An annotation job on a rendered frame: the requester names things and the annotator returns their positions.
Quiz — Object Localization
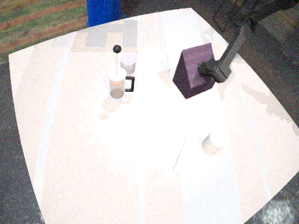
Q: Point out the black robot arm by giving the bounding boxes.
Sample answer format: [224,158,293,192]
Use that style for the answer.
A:
[198,0,299,83]

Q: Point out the french press with black knob plunger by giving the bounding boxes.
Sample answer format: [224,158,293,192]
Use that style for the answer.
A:
[108,45,135,102]

